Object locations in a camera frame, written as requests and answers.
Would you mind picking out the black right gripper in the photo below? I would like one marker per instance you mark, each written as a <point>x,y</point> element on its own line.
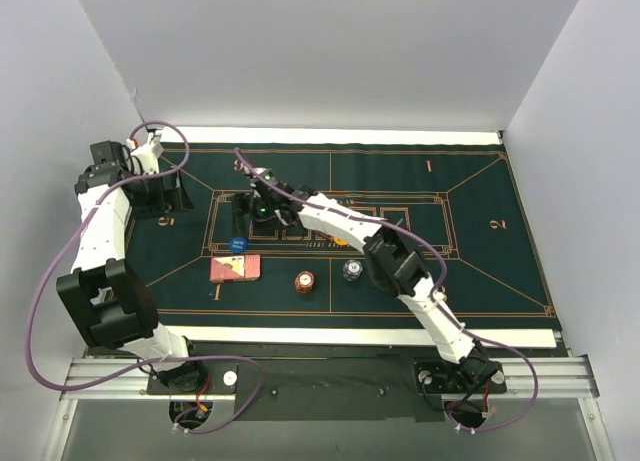
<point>245,207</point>

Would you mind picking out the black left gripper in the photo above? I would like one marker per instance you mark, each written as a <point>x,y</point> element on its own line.
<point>167,197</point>

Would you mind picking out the blue small blind button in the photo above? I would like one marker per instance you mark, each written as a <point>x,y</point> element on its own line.
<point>238,244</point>

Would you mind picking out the red poker chip stack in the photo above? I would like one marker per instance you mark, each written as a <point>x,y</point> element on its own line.
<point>304,282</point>

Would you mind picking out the orange big blind button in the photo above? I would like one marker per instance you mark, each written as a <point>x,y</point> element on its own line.
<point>341,241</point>

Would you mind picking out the blue poker chip stack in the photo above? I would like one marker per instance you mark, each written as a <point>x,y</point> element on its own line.
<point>352,270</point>

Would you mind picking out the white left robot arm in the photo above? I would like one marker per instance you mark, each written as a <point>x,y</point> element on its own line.
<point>108,302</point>

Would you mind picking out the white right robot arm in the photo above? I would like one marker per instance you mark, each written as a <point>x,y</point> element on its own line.
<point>393,257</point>

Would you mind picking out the red playing card deck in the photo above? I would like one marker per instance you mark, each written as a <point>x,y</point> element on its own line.
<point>235,268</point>

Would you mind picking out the green poker table mat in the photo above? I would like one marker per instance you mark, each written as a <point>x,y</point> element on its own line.
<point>296,236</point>

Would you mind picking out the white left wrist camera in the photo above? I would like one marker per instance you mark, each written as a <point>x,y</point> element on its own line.
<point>146,155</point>

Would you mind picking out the aluminium mounting rail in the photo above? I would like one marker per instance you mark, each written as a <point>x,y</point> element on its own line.
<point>550,377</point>

